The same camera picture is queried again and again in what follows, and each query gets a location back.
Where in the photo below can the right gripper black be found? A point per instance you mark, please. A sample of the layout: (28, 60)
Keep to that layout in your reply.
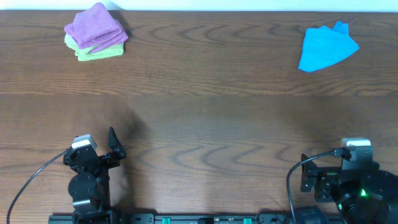
(326, 177)

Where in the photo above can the green folded cloth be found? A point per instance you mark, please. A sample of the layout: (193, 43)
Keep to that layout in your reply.
(73, 45)
(112, 51)

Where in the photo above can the purple microfiber cloth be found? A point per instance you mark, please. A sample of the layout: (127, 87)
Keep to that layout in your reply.
(90, 24)

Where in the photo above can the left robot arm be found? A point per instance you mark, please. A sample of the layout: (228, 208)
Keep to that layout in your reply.
(89, 188)

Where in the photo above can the purple folded cloth in stack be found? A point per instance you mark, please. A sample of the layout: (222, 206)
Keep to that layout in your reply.
(114, 37)

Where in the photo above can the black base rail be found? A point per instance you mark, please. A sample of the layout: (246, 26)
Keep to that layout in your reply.
(148, 218)

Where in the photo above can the blue cloth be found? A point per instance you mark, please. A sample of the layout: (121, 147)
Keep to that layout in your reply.
(323, 47)

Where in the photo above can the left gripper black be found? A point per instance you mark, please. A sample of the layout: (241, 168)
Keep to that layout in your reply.
(101, 159)

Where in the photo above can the green folded cloth top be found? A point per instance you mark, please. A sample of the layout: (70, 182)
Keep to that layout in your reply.
(73, 45)

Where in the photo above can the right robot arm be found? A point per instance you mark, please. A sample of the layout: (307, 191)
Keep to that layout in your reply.
(377, 200)

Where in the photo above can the green folded cloth bottom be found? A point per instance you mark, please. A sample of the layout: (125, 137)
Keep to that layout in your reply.
(112, 51)

